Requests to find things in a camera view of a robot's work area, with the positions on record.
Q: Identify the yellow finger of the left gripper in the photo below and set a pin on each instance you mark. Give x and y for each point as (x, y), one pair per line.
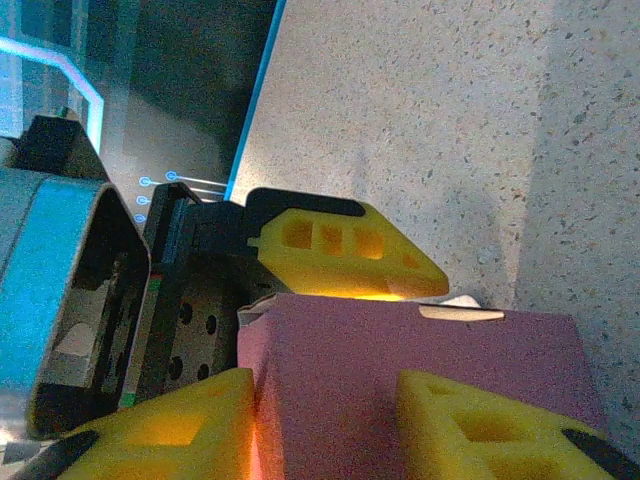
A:
(345, 270)

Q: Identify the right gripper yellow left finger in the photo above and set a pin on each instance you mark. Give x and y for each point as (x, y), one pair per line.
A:
(175, 440)

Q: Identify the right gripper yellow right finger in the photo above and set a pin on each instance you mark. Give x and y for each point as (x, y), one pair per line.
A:
(475, 440)

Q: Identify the blue-edged table side rail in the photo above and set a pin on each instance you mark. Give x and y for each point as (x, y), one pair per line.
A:
(256, 100)

